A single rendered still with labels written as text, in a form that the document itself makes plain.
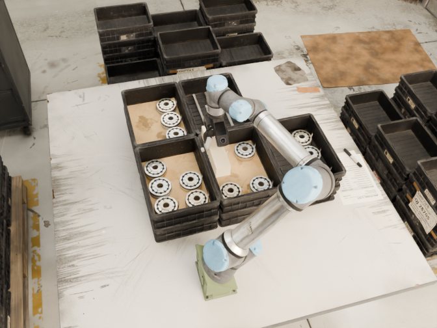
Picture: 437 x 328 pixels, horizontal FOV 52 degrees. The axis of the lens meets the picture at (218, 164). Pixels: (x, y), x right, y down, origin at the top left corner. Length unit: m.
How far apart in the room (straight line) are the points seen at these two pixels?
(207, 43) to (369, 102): 1.26
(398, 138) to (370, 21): 1.98
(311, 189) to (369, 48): 3.18
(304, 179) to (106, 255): 1.02
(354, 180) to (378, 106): 1.20
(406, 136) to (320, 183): 1.81
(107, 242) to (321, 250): 0.97
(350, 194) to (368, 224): 0.18
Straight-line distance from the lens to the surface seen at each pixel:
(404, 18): 5.08
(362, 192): 2.38
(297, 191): 1.44
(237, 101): 1.61
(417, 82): 3.65
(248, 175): 2.14
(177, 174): 2.14
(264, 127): 1.68
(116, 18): 3.73
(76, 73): 4.04
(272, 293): 2.00
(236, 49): 3.58
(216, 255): 1.63
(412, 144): 3.18
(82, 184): 2.33
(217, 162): 1.83
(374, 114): 3.44
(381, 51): 4.51
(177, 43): 3.43
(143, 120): 2.38
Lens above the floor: 2.52
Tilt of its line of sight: 51 degrees down
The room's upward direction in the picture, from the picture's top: 4 degrees clockwise
